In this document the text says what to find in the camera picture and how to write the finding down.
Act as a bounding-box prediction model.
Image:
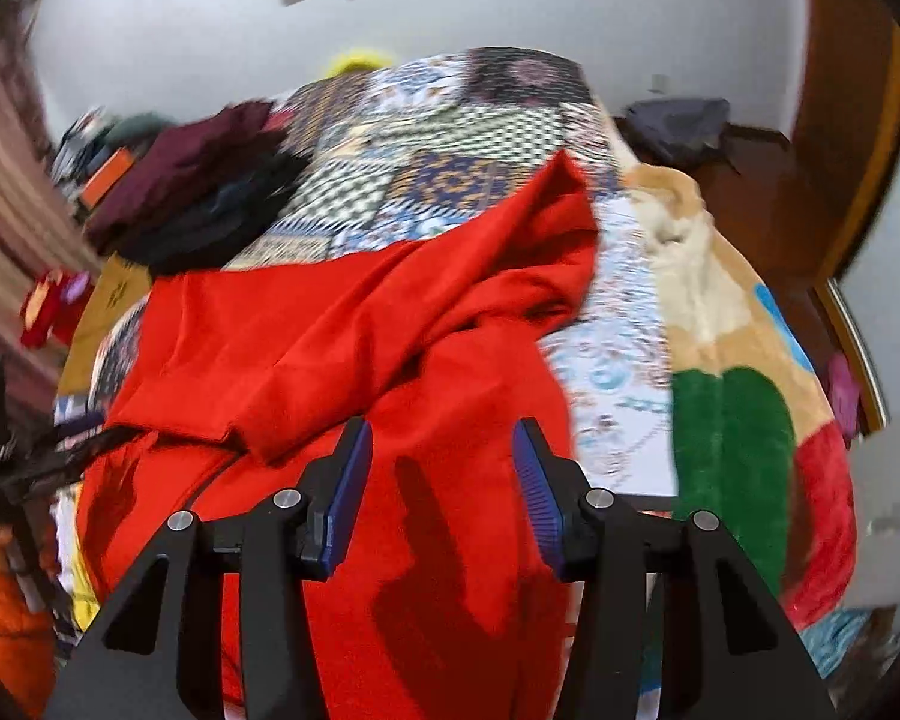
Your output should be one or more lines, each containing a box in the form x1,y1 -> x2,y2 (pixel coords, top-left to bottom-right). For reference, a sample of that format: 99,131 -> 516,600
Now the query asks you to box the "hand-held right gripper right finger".
511,418 -> 837,720

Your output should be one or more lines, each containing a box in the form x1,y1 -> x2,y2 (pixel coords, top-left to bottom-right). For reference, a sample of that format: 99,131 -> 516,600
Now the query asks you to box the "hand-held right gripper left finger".
45,416 -> 376,720

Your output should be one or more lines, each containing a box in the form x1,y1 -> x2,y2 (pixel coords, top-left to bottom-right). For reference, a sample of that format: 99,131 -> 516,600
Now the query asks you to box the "red zip jacket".
75,148 -> 601,720

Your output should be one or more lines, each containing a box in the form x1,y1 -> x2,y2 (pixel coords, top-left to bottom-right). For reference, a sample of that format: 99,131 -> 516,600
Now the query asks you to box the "red plush toy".
19,270 -> 95,350

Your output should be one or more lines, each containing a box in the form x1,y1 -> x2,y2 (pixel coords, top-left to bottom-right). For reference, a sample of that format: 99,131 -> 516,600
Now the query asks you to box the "striped brown curtain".
0,7 -> 102,421

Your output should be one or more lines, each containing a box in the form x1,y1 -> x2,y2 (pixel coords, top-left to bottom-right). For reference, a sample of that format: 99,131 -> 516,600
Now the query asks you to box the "colourful fleece blanket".
570,163 -> 893,698

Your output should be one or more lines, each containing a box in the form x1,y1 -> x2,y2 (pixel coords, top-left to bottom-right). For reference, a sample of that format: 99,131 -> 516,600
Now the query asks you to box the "orange box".
79,148 -> 136,207

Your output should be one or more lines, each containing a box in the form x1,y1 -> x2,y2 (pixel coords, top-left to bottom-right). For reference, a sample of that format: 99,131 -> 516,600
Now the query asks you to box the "dark navy folded garment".
116,154 -> 312,275

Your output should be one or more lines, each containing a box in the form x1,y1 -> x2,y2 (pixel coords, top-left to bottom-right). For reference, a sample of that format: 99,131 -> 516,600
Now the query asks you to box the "maroon folded garment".
82,101 -> 275,248

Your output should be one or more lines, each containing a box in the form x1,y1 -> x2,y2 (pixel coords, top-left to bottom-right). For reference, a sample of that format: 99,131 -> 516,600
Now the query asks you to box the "pink soft item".
827,352 -> 863,437

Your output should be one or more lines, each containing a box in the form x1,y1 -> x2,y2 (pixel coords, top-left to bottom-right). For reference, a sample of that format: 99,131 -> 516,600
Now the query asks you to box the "patchwork patterned bedspread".
52,49 -> 680,500

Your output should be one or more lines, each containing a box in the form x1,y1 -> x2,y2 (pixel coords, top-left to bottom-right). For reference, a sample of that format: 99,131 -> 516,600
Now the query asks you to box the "dark grey bag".
619,96 -> 732,166

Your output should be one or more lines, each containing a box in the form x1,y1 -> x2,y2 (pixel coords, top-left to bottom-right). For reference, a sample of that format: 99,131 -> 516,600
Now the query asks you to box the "yellow foam tube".
322,49 -> 391,80

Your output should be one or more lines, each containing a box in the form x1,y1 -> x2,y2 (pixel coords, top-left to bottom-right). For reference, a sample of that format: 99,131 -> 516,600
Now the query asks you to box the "wooden door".
787,0 -> 900,278

